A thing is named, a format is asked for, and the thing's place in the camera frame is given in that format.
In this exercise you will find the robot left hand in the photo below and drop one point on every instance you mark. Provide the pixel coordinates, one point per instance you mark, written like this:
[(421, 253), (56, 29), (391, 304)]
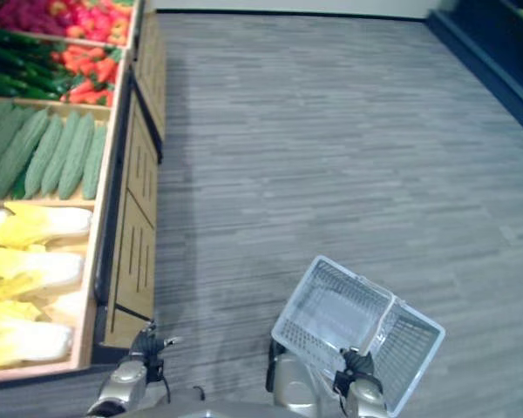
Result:
[(147, 344)]

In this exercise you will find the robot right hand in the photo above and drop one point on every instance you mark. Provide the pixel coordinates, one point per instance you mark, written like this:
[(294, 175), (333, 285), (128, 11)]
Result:
[(358, 362)]

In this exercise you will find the white plastic shopping basket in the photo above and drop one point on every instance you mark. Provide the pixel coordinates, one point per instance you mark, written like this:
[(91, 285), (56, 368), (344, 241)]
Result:
[(331, 313)]

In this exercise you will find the robot right arm silver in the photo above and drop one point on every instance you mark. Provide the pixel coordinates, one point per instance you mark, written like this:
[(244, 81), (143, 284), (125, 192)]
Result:
[(364, 397)]

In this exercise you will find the robot left arm silver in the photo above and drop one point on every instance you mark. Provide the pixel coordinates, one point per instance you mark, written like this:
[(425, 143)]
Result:
[(121, 385)]

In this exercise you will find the robot silver torso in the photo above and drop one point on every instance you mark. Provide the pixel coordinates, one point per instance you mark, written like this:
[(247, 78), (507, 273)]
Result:
[(209, 411)]

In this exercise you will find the wooden produce display stand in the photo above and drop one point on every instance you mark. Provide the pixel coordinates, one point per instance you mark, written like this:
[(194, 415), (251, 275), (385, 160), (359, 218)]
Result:
[(135, 183)]

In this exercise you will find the red chili peppers heap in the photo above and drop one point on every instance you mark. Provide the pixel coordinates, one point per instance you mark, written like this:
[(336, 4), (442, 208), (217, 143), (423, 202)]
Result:
[(91, 69)]

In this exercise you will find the dark green cucumbers heap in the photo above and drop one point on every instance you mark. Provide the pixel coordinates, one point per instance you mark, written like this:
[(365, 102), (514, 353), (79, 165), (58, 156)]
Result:
[(17, 69)]

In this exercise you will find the red orange bell peppers heap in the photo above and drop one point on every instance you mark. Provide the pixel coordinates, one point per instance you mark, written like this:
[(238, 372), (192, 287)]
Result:
[(100, 22)]

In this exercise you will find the dark blue shelf unit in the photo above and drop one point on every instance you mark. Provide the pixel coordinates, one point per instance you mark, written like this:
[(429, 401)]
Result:
[(488, 52)]

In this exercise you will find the magenta vegetables heap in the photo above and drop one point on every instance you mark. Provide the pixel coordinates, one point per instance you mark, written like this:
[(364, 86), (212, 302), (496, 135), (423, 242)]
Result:
[(22, 15)]

